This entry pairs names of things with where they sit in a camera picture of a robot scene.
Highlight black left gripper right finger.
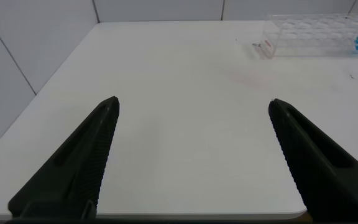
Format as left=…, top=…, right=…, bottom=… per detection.
left=267, top=98, right=358, bottom=223

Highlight clear plastic test tube rack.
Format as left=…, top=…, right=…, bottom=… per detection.
left=258, top=11, right=358, bottom=60

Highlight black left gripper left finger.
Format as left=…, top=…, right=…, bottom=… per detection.
left=7, top=95, right=121, bottom=219

